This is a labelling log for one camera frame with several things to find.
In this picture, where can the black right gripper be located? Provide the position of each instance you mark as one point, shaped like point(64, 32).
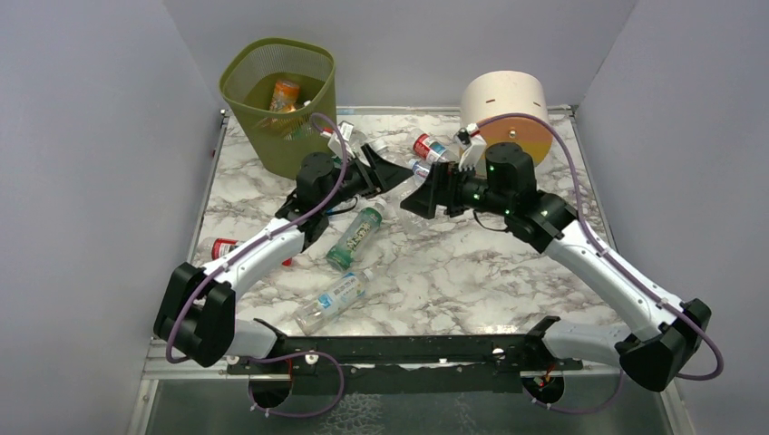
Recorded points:
point(451, 189)

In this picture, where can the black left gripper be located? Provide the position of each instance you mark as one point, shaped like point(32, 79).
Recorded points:
point(363, 178)

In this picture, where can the clear bottle blue purple label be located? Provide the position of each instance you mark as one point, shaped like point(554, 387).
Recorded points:
point(420, 169)

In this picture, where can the green tea bottle white cap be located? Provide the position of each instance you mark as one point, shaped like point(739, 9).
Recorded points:
point(350, 245)

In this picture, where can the orange plastic bottle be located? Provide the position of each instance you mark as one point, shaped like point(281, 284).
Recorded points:
point(284, 97)

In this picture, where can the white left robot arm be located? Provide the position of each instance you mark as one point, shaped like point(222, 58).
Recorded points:
point(197, 317)

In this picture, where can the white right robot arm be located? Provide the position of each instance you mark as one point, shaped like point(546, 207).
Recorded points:
point(661, 332)

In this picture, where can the green plastic waste bin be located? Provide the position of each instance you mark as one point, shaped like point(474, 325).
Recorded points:
point(281, 140)

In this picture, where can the clear bottle dark green label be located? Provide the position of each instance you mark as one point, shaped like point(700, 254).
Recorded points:
point(379, 146)

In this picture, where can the clear bottle light blue label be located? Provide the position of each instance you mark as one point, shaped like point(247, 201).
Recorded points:
point(325, 307)

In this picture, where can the cream cylinder with coloured face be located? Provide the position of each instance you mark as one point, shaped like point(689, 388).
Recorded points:
point(509, 106)

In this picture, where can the clear bottle red blue label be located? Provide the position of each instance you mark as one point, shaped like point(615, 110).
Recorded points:
point(222, 247)

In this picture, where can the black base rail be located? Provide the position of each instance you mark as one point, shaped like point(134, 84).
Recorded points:
point(406, 364)

